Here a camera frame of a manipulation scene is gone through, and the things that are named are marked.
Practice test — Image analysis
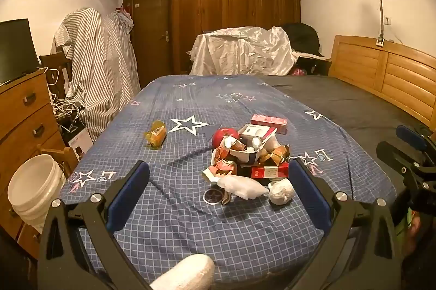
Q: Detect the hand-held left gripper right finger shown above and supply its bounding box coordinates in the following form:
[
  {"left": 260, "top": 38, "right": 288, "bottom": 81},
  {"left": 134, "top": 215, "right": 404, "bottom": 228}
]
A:
[{"left": 288, "top": 160, "right": 404, "bottom": 290}]

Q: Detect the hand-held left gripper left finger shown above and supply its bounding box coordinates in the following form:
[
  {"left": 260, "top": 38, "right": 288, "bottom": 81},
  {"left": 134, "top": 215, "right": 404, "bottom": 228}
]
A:
[{"left": 38, "top": 160, "right": 150, "bottom": 290}]

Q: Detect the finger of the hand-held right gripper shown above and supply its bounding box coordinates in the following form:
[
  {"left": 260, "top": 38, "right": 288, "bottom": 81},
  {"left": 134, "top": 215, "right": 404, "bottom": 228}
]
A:
[
  {"left": 376, "top": 139, "right": 428, "bottom": 175},
  {"left": 395, "top": 124, "right": 436, "bottom": 154}
]

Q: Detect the white tissue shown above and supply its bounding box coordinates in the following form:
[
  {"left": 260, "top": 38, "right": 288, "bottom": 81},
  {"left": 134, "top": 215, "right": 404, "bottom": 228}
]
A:
[{"left": 268, "top": 180, "right": 294, "bottom": 205}]

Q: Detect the red cigarette box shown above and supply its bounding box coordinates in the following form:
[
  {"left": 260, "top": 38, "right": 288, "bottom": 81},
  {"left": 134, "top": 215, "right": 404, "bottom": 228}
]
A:
[{"left": 251, "top": 165, "right": 290, "bottom": 179}]

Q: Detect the gold foil wrapper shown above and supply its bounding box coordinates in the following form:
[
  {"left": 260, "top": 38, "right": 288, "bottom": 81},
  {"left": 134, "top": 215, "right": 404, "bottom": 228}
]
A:
[{"left": 259, "top": 144, "right": 291, "bottom": 165}]

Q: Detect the torn white paper wrapper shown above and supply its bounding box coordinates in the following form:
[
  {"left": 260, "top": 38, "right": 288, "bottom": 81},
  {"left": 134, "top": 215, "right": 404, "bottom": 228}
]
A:
[{"left": 213, "top": 136, "right": 270, "bottom": 164}]

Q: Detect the white cardboard box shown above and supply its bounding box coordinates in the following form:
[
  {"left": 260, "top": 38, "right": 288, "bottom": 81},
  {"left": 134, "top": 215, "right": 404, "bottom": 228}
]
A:
[{"left": 238, "top": 124, "right": 277, "bottom": 144}]

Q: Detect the pink box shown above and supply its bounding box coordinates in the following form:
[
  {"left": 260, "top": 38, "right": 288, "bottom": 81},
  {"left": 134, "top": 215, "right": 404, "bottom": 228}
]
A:
[{"left": 251, "top": 114, "right": 287, "bottom": 134}]

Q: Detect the red and white wrapper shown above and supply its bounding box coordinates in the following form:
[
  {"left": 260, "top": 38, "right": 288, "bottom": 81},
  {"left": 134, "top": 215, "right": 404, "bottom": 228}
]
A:
[{"left": 203, "top": 159, "right": 238, "bottom": 182}]

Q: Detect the white plastic bucket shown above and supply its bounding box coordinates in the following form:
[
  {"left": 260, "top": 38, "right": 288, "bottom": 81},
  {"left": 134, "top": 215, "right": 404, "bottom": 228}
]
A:
[{"left": 7, "top": 154, "right": 67, "bottom": 233}]

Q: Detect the person's left hand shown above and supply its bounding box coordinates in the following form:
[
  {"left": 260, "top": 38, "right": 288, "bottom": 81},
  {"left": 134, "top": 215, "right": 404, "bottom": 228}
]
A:
[{"left": 149, "top": 254, "right": 216, "bottom": 290}]

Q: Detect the yellow snack packet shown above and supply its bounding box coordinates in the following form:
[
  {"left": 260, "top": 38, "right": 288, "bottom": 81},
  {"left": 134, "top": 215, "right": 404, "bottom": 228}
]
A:
[{"left": 143, "top": 120, "right": 167, "bottom": 151}]

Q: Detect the wooden headboard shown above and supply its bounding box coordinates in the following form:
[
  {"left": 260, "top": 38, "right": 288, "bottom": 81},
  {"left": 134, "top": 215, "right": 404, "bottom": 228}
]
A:
[{"left": 328, "top": 35, "right": 436, "bottom": 129}]

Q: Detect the white printed carton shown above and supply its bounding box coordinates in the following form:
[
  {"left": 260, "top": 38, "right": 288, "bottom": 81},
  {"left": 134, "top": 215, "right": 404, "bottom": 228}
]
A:
[{"left": 67, "top": 127, "right": 95, "bottom": 162}]

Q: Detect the dark grey bed sheet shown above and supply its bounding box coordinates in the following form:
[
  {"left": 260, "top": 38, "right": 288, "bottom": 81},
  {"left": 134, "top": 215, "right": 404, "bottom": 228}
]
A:
[{"left": 272, "top": 75, "right": 421, "bottom": 144}]

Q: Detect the small light wooden chair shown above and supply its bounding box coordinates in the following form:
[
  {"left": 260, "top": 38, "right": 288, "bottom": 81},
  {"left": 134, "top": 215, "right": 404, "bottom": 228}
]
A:
[{"left": 40, "top": 146, "right": 80, "bottom": 176}]

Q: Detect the black box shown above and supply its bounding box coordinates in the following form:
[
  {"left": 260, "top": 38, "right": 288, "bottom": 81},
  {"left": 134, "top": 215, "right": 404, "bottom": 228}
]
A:
[{"left": 56, "top": 113, "right": 86, "bottom": 141}]

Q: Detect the blue checked star blanket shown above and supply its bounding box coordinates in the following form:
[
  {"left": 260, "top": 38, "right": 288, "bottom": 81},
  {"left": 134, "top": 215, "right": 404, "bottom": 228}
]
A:
[{"left": 59, "top": 74, "right": 397, "bottom": 284}]

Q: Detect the striped grey cloth cover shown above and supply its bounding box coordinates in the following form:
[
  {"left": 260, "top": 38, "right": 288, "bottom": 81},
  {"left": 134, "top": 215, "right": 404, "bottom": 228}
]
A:
[{"left": 51, "top": 7, "right": 141, "bottom": 142}]

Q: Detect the wooden dresser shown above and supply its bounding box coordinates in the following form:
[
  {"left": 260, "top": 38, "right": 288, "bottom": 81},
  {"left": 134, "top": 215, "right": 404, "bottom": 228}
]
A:
[{"left": 0, "top": 69, "right": 65, "bottom": 260}]

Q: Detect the black cloth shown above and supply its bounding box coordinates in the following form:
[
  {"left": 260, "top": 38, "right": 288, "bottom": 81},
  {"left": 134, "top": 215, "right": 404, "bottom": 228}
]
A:
[{"left": 282, "top": 23, "right": 325, "bottom": 58}]

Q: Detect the dark wooden chair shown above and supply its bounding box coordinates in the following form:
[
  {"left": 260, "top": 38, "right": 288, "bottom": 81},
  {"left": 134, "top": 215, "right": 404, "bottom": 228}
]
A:
[{"left": 38, "top": 51, "right": 74, "bottom": 91}]

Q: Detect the brown wooden door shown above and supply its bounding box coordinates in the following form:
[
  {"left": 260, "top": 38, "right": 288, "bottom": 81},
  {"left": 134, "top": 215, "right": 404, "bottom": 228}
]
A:
[{"left": 122, "top": 0, "right": 171, "bottom": 86}]

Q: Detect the red door ornament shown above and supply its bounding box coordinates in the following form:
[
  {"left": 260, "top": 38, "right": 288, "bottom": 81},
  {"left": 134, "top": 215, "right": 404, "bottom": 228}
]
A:
[{"left": 115, "top": 2, "right": 134, "bottom": 20}]

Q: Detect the black flat television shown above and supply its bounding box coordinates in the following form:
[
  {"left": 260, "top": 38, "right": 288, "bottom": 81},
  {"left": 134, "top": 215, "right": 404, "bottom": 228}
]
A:
[{"left": 0, "top": 19, "right": 40, "bottom": 85}]

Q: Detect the dark wooden wardrobe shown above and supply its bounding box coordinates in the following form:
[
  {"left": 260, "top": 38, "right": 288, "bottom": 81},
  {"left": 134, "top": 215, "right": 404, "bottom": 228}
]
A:
[{"left": 170, "top": 0, "right": 302, "bottom": 76}]

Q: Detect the tangle of white cables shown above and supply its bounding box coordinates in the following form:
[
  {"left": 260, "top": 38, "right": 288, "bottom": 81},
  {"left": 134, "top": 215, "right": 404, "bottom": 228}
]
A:
[{"left": 40, "top": 65, "right": 90, "bottom": 122}]

